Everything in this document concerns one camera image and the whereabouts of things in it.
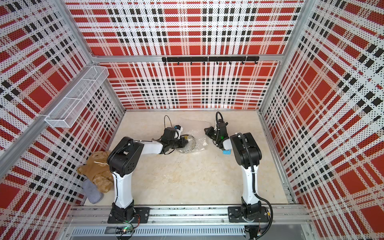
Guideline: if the clear bubble wrap sheet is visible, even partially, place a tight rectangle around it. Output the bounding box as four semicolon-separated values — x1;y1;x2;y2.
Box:
177;118;213;154

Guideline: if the yellow patterned dinner plate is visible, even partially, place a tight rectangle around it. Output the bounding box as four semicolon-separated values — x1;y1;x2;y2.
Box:
183;135;197;154

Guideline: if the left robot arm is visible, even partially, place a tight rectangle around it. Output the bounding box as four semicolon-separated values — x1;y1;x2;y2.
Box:
107;125;189;224

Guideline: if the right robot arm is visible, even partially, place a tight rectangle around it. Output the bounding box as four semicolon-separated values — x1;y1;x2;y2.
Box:
204;119;262;221

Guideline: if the brown teddy bear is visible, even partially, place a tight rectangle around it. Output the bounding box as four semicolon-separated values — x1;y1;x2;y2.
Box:
77;151;114;193

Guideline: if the grey cloth pouch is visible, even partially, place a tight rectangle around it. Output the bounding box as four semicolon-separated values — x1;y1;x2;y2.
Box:
82;179;104;204

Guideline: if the black wall hook rail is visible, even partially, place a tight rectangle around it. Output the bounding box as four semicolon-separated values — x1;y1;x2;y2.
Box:
162;56;260;64

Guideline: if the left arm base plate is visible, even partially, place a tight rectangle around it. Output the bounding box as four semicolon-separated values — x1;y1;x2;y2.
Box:
107;207;151;224

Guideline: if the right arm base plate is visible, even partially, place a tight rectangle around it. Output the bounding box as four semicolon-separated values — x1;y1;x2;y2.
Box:
228;206;270;223

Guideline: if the white wire mesh basket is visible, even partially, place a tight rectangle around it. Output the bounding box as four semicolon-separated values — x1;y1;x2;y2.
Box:
45;66;109;128

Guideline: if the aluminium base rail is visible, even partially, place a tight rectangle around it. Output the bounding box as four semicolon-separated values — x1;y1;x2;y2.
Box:
59;204;318;240

